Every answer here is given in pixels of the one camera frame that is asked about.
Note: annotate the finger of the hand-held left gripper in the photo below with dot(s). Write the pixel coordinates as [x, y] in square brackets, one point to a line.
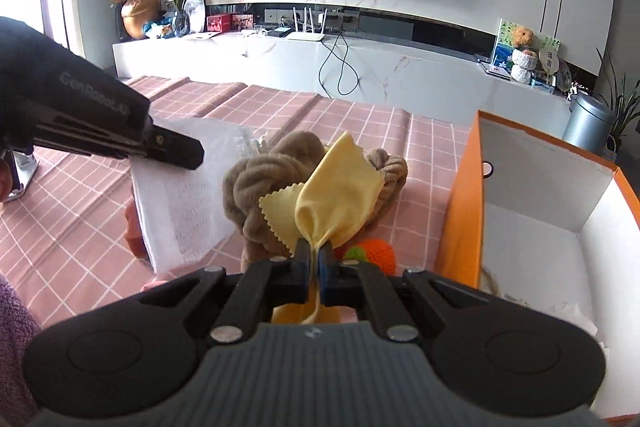
[175, 149]

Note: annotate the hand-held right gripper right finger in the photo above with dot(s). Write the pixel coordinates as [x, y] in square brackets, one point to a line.
[326, 277]

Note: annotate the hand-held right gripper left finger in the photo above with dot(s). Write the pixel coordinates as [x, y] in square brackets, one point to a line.
[302, 272]

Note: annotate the orange crochet toy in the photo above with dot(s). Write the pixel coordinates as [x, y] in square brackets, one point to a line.
[377, 254]

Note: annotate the white towel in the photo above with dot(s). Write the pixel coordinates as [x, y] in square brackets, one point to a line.
[190, 207]

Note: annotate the yellow cleaning cloth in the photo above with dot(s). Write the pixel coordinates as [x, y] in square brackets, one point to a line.
[340, 187]

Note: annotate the silver metal stand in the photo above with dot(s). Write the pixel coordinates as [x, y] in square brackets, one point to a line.
[22, 174]

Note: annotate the gold vase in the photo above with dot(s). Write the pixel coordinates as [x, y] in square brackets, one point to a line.
[139, 19]

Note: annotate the pink checked tablecloth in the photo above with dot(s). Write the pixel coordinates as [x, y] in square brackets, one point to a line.
[75, 217]

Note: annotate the red gift box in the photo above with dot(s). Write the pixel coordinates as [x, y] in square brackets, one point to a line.
[219, 23]
[242, 22]

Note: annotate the white router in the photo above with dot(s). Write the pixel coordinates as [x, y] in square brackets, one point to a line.
[305, 36]

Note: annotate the white marble media console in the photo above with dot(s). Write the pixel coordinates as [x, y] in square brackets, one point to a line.
[400, 67]

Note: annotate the white wrapping paper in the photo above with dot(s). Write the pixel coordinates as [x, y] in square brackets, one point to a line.
[550, 307]

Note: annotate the purple knitted clothing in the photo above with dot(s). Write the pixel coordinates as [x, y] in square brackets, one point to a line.
[15, 347]

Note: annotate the grey trash can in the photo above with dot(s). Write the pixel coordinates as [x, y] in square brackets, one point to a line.
[587, 124]

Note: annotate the brown plush bear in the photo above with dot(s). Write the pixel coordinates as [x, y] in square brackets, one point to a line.
[522, 37]

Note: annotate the round hand fan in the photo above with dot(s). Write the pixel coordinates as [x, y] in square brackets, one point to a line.
[549, 54]

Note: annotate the long-leaf potted plant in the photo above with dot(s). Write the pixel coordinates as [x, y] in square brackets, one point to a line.
[622, 107]

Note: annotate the black picture frame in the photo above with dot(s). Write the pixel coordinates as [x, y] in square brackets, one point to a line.
[199, 7]

